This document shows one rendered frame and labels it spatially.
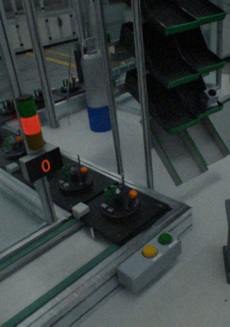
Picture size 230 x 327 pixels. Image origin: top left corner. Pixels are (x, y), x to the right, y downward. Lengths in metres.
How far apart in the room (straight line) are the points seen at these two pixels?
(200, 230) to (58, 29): 9.66
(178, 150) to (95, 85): 0.82
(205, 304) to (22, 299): 0.52
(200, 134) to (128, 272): 0.67
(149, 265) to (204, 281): 0.19
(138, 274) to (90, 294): 0.14
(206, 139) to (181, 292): 0.63
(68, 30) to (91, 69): 8.81
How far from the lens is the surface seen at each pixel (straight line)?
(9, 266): 1.16
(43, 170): 1.08
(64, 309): 0.97
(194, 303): 1.07
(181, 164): 1.31
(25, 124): 1.02
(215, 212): 1.36
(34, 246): 1.18
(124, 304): 1.07
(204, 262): 1.17
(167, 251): 1.06
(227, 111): 2.61
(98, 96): 2.01
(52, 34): 10.55
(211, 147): 1.44
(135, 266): 1.02
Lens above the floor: 1.69
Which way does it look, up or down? 29 degrees down
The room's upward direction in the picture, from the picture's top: 8 degrees counter-clockwise
